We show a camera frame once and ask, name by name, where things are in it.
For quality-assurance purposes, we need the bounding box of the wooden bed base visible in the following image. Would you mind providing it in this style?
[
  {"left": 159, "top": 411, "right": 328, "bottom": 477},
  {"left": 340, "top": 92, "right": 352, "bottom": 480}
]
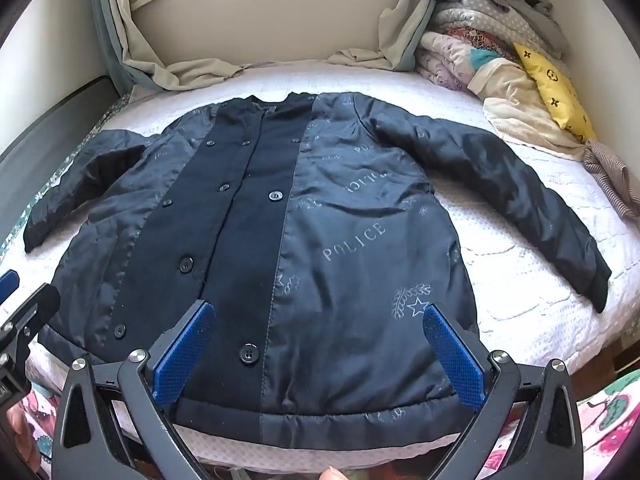
[{"left": 565, "top": 340, "right": 640, "bottom": 386}]

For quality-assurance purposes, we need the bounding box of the yellow printed pillow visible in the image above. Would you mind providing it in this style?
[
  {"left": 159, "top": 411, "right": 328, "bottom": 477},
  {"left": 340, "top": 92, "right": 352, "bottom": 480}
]
[{"left": 514, "top": 42, "right": 598, "bottom": 147}]

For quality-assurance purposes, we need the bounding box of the pink floral cloth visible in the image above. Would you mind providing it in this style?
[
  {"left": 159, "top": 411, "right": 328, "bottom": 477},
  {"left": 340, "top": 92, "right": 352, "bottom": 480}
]
[{"left": 0, "top": 375, "right": 640, "bottom": 480}]

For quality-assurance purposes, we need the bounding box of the beige and teal curtain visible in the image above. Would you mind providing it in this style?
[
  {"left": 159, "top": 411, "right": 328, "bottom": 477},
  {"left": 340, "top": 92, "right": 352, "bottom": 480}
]
[
  {"left": 327, "top": 0, "right": 438, "bottom": 72},
  {"left": 92, "top": 0, "right": 251, "bottom": 93}
]

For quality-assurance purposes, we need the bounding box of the dark navy printed jacket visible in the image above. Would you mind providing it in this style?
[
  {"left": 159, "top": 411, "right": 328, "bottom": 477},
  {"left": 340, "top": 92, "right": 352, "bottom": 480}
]
[{"left": 23, "top": 91, "right": 612, "bottom": 453}]

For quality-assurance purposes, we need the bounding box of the dark bed frame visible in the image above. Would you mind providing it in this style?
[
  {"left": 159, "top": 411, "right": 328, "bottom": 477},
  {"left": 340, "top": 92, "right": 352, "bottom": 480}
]
[{"left": 0, "top": 75, "right": 121, "bottom": 181}]

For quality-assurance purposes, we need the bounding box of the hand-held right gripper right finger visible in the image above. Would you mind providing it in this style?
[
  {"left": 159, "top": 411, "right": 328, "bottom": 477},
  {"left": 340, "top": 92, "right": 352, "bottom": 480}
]
[{"left": 422, "top": 302, "right": 583, "bottom": 480}]

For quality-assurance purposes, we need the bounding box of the red patterned cloth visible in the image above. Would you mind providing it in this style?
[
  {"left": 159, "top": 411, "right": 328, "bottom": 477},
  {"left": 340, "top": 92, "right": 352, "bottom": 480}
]
[{"left": 445, "top": 27, "right": 497, "bottom": 52}]

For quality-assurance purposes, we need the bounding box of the purple floral blanket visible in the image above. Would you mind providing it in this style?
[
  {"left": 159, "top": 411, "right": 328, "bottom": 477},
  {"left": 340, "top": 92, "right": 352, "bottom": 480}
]
[{"left": 417, "top": 30, "right": 501, "bottom": 92}]

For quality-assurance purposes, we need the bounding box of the green floral mattress sheet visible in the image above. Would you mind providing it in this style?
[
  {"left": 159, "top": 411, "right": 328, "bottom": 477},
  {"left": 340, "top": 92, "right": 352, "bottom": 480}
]
[{"left": 0, "top": 92, "right": 136, "bottom": 261}]

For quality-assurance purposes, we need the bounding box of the grey dotted quilt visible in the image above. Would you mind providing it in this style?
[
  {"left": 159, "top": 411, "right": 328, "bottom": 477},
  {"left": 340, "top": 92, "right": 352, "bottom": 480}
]
[{"left": 432, "top": 0, "right": 571, "bottom": 63}]

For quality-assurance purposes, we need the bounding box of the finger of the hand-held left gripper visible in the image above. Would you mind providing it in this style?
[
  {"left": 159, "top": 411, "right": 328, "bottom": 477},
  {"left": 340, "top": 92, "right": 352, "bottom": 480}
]
[
  {"left": 0, "top": 284, "right": 61, "bottom": 358},
  {"left": 0, "top": 270, "right": 20, "bottom": 306}
]

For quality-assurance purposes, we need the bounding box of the white dotted quilted bed blanket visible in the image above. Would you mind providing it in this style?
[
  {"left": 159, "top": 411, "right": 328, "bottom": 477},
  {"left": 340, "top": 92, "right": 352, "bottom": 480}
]
[{"left": 0, "top": 57, "right": 640, "bottom": 463}]

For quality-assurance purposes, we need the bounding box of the brown striped cloth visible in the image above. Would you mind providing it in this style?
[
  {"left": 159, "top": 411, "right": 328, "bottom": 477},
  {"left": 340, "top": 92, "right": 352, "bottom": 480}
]
[{"left": 582, "top": 139, "right": 640, "bottom": 222}]

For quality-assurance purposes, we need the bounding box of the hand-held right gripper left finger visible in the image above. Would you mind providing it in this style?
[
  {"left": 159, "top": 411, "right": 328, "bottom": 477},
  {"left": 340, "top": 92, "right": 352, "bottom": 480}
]
[{"left": 51, "top": 300, "right": 236, "bottom": 480}]

